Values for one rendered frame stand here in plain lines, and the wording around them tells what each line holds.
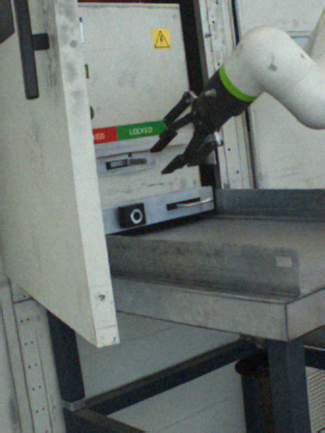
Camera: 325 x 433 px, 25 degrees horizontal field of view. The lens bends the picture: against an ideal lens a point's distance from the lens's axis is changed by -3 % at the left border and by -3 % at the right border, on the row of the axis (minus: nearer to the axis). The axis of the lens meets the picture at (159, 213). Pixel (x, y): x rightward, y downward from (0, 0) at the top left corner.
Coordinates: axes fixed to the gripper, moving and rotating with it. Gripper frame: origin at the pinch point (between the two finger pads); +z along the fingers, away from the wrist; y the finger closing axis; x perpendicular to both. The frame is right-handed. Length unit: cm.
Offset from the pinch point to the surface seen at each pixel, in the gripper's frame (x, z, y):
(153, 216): 6.7, 20.8, 5.1
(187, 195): 18.0, 19.2, 2.5
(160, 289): -31.4, -16.5, 31.2
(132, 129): 4.7, 11.5, -13.3
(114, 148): -4.3, 9.9, -8.3
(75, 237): -55, -35, 26
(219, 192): 27.4, 18.2, 4.0
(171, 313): -31, -16, 35
